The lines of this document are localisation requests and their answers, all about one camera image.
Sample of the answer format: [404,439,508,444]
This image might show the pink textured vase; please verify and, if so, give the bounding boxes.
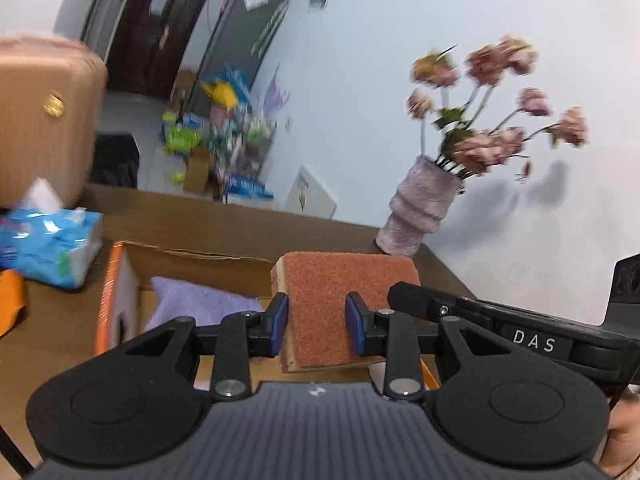
[375,156,462,258]

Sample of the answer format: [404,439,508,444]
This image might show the orange cardboard box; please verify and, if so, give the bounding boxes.
[94,239,442,391]

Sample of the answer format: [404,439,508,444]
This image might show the person's right hand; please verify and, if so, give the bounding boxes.
[598,388,640,480]

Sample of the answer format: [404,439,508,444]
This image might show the pink suitcase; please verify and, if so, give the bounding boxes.
[1,35,107,208]

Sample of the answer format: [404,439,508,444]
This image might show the orange strap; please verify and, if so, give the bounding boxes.
[0,268,30,338]

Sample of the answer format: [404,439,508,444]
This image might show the black bag on floor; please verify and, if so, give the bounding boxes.
[89,132,140,190]

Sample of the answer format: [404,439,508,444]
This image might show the small cardboard box on floor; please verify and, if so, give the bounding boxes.
[183,146,213,194]

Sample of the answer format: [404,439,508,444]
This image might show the dried pink flowers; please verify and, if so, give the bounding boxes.
[406,35,589,182]

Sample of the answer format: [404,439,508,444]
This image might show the orange scouring sponge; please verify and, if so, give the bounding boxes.
[271,252,420,373]

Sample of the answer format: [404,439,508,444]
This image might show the grey refrigerator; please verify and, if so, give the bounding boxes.
[186,0,290,117]

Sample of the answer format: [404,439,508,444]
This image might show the white board against wall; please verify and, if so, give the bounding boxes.
[283,165,337,220]

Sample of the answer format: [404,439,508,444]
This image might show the purple knitted cloth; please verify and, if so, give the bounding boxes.
[145,276,262,330]

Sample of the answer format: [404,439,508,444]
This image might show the blue tissue pack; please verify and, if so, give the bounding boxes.
[1,178,103,290]

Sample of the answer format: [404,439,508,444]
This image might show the dark brown door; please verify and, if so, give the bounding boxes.
[106,0,206,100]

